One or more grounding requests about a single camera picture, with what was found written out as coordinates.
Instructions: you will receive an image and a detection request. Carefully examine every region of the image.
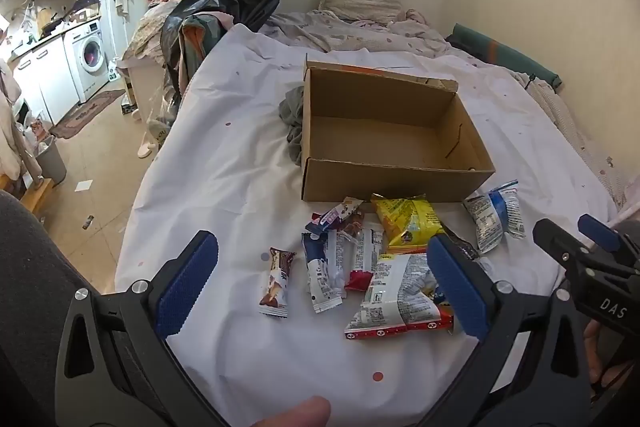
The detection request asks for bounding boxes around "brown patterned rug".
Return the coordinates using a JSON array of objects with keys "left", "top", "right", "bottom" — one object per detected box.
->
[{"left": 48, "top": 89, "right": 126, "bottom": 140}]

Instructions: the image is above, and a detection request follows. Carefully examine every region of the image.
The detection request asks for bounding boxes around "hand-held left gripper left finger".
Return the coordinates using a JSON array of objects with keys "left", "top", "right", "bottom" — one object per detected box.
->
[{"left": 57, "top": 229, "right": 221, "bottom": 427}]

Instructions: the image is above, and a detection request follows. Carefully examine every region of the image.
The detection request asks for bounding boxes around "yellow snack bag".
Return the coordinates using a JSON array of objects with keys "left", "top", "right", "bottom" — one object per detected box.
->
[{"left": 370, "top": 193, "right": 446, "bottom": 255}]

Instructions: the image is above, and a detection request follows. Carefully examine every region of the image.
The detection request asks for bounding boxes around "beige floral quilt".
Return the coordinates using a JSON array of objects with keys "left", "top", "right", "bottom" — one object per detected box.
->
[{"left": 122, "top": 0, "right": 173, "bottom": 68}]

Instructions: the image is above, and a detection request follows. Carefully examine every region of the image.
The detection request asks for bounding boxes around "white slipper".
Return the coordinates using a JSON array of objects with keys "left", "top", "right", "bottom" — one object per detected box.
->
[{"left": 137, "top": 132, "right": 161, "bottom": 159}]

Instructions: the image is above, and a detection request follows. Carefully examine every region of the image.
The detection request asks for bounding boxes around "wooden chair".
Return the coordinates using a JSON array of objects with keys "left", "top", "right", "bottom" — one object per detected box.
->
[{"left": 0, "top": 174, "right": 53, "bottom": 212}]

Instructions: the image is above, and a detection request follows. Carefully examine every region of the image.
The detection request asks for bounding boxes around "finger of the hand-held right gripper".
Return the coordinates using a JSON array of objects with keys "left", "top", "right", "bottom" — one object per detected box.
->
[
  {"left": 577, "top": 214, "right": 640, "bottom": 264},
  {"left": 532, "top": 218, "right": 608, "bottom": 280}
]

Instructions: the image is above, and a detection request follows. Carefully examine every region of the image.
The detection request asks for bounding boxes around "large white red snack bag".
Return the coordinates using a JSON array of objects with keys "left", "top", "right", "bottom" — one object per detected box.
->
[{"left": 343, "top": 253, "right": 456, "bottom": 340}]

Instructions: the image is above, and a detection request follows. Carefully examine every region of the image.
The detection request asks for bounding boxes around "brown cardboard box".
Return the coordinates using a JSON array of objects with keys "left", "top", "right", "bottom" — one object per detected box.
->
[{"left": 300, "top": 53, "right": 497, "bottom": 204}]

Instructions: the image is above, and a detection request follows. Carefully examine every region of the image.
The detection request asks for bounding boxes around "pink clothes pile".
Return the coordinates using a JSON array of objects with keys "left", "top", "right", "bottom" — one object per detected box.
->
[{"left": 0, "top": 57, "right": 41, "bottom": 180}]

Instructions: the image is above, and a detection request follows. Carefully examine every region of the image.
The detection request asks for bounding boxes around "white washing machine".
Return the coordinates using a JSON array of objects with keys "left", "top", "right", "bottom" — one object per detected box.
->
[{"left": 64, "top": 19, "right": 111, "bottom": 102}]

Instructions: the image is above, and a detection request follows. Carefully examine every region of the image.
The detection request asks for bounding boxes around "person's left leg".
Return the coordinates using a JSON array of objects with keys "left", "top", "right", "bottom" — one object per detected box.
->
[{"left": 0, "top": 189, "right": 108, "bottom": 427}]

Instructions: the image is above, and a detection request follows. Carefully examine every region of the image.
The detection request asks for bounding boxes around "grey cloth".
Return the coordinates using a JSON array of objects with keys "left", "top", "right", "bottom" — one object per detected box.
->
[{"left": 278, "top": 86, "right": 306, "bottom": 166}]

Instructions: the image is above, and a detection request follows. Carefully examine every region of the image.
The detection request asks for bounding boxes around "floral blanket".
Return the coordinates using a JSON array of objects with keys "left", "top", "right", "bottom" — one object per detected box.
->
[{"left": 260, "top": 9, "right": 451, "bottom": 58}]

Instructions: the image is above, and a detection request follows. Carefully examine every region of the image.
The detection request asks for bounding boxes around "green rolled mat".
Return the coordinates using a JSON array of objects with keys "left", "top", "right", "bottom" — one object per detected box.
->
[{"left": 445, "top": 23, "right": 563, "bottom": 90}]

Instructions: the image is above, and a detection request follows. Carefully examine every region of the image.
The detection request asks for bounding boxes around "brown chocolate bar packet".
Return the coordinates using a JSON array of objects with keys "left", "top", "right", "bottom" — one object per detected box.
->
[{"left": 257, "top": 248, "right": 297, "bottom": 319}]

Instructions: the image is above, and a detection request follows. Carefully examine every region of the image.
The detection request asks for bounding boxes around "grey trash bin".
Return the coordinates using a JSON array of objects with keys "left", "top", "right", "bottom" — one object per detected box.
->
[{"left": 32, "top": 134, "right": 68, "bottom": 186}]

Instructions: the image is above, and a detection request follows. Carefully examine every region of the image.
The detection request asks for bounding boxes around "blue white snack bar packet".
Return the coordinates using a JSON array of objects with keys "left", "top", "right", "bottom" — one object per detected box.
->
[{"left": 300, "top": 229, "right": 344, "bottom": 314}]

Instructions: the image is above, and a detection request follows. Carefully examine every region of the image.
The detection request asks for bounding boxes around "purple white small packet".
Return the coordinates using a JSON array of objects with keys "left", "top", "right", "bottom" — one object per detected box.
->
[{"left": 305, "top": 197, "right": 365, "bottom": 237}]

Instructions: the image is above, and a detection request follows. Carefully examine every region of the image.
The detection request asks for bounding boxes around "red white snack bar packet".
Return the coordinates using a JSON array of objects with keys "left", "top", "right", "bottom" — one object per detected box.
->
[{"left": 343, "top": 227, "right": 385, "bottom": 293}]

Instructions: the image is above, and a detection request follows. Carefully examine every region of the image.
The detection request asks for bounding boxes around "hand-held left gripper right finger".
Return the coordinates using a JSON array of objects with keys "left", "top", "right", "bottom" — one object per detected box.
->
[{"left": 426, "top": 233, "right": 591, "bottom": 427}]

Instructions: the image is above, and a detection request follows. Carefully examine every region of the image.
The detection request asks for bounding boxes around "person's right hand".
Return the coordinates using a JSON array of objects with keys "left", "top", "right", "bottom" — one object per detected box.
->
[{"left": 582, "top": 319, "right": 633, "bottom": 403}]

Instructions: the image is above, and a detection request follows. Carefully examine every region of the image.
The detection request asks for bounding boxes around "person's left hand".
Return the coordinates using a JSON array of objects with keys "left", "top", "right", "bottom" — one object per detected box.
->
[{"left": 250, "top": 396, "right": 332, "bottom": 427}]

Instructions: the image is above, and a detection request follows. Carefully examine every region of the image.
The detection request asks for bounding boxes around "dark snack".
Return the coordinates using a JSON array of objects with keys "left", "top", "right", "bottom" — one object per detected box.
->
[{"left": 440, "top": 227, "right": 483, "bottom": 263}]

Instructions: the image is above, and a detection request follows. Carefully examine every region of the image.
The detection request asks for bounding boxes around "green orange cloth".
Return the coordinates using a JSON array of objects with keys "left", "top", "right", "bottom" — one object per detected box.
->
[{"left": 180, "top": 12, "right": 236, "bottom": 92}]

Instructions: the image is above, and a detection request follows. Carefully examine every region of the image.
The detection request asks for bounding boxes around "white floor cabinet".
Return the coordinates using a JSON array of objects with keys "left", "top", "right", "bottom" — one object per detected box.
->
[{"left": 12, "top": 34, "right": 81, "bottom": 125}]

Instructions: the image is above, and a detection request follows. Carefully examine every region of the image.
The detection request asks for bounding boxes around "white blue striped snack bag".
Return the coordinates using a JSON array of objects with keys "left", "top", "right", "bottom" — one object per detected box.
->
[{"left": 462, "top": 180, "right": 527, "bottom": 254}]

